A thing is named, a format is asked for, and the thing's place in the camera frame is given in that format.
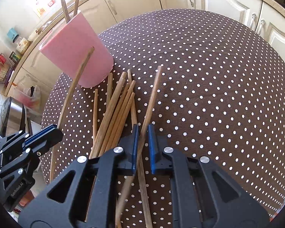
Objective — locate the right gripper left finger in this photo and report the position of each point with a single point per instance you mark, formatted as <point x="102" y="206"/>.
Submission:
<point x="130" y="145"/>

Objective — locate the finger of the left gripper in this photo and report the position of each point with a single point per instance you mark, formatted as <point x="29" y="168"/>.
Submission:
<point x="41" y="142"/>

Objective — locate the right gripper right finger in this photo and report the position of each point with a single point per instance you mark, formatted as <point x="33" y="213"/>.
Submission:
<point x="158" y="163"/>

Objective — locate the pink plastic cup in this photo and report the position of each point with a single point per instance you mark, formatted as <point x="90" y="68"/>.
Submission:
<point x="67" y="47"/>

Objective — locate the cream lower kitchen cabinets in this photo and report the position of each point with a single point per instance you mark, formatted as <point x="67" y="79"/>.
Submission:
<point x="265" y="17"/>

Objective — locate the wooden chopstick on table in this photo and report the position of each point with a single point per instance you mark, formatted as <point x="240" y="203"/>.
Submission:
<point x="130" y="90"/>
<point x="95" y="112"/>
<point x="109" y="89"/>
<point x="140" y="169"/>
<point x="114" y="122"/>
<point x="122" y="121"/>
<point x="107" y="117"/>

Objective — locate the stainless rice cooker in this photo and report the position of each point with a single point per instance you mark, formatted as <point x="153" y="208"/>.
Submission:
<point x="12" y="117"/>

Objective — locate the brown polka dot tablecloth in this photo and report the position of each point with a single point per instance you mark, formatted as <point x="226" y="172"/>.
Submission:
<point x="221" y="93"/>

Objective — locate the jar with yellow label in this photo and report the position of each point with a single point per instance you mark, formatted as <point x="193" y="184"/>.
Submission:
<point x="22" y="45"/>

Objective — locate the teal box on counter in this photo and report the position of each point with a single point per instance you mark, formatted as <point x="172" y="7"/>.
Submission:
<point x="12" y="35"/>

